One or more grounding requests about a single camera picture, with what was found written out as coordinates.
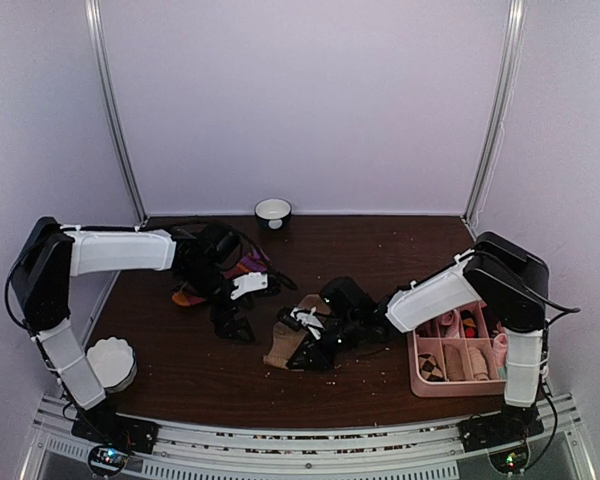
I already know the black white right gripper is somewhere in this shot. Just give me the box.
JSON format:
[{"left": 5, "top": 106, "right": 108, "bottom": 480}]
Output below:
[{"left": 290, "top": 315, "right": 364, "bottom": 373}]

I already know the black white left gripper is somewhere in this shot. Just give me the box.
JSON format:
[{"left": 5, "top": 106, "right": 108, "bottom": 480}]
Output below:
[{"left": 180, "top": 262, "right": 256, "bottom": 343}]

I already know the purple orange striped sock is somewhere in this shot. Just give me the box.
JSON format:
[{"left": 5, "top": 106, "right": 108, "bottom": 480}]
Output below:
[{"left": 171, "top": 248, "right": 269, "bottom": 307}]

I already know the tan ribbed sock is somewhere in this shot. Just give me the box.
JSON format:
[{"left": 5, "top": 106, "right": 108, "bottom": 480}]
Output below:
[{"left": 263, "top": 294, "right": 331, "bottom": 370}]

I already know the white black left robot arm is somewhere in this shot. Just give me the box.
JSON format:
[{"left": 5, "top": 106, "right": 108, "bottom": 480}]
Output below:
[{"left": 3, "top": 217, "right": 297, "bottom": 444}]

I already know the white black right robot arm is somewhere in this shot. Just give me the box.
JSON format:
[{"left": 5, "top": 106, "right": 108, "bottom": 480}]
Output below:
[{"left": 263, "top": 232, "right": 549, "bottom": 442}]

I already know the black argyle rolled sock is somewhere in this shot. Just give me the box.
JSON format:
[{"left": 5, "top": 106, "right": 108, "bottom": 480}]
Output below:
[{"left": 417, "top": 353, "right": 445, "bottom": 383}]

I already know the black white small bowl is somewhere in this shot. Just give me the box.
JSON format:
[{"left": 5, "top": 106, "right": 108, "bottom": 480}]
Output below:
[{"left": 254, "top": 198, "right": 292, "bottom": 231}]

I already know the light pink rolled sock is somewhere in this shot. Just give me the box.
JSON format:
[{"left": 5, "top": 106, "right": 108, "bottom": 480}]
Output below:
[{"left": 437, "top": 309, "right": 461, "bottom": 339}]

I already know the tan rolled sock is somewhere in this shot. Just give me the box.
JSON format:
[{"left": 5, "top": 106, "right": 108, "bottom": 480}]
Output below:
[{"left": 443, "top": 343, "right": 467, "bottom": 382}]

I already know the pink divided organizer box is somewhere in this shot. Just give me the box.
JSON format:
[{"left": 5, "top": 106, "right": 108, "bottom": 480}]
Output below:
[{"left": 406, "top": 301, "right": 508, "bottom": 398}]

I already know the black red rolled sock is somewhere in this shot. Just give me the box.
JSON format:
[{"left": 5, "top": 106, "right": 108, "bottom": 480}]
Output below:
[{"left": 460, "top": 310, "right": 479, "bottom": 338}]

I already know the white scalloped bowl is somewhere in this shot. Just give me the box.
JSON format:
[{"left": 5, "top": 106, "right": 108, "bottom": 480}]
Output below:
[{"left": 86, "top": 337, "right": 137, "bottom": 394}]

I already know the beige rolled sock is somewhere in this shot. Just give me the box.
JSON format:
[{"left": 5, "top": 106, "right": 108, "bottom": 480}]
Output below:
[{"left": 468, "top": 346, "right": 489, "bottom": 381}]

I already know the left circuit board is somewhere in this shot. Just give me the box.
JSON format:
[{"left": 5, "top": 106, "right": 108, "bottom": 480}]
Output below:
[{"left": 87, "top": 445, "right": 130, "bottom": 477}]

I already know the circuit board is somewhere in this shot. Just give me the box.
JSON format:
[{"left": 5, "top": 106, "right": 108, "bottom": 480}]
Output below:
[
  {"left": 87, "top": 445, "right": 130, "bottom": 477},
  {"left": 489, "top": 446, "right": 530, "bottom": 475}
]

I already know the right circuit board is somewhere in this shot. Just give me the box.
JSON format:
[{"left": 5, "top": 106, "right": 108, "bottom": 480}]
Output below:
[{"left": 489, "top": 446, "right": 530, "bottom": 475}]

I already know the aluminium right side rail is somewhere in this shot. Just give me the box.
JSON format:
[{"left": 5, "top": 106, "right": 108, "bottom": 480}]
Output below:
[{"left": 462, "top": 216, "right": 479, "bottom": 242}]

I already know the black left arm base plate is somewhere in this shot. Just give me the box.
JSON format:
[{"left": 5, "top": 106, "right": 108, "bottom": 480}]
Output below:
[{"left": 71, "top": 415, "right": 159, "bottom": 454}]

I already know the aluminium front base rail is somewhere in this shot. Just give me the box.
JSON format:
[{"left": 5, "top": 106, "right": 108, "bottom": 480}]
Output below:
[{"left": 15, "top": 394, "right": 600, "bottom": 479}]

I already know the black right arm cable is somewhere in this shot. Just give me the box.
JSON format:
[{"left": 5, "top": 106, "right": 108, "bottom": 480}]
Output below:
[{"left": 519, "top": 284, "right": 581, "bottom": 316}]

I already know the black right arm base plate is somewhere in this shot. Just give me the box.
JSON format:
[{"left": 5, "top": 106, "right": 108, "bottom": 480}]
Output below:
[{"left": 457, "top": 413, "right": 544, "bottom": 452}]

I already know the aluminium left corner post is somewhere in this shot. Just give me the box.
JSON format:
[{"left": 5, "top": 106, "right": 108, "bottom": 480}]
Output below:
[{"left": 84, "top": 0, "right": 146, "bottom": 221}]

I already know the aluminium corner post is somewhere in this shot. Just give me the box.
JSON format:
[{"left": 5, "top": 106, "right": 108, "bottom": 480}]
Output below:
[
  {"left": 464, "top": 0, "right": 526, "bottom": 230},
  {"left": 84, "top": 0, "right": 146, "bottom": 221}
]

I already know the aluminium right corner post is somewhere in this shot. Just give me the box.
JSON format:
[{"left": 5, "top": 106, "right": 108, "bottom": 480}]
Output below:
[{"left": 464, "top": 0, "right": 526, "bottom": 230}]

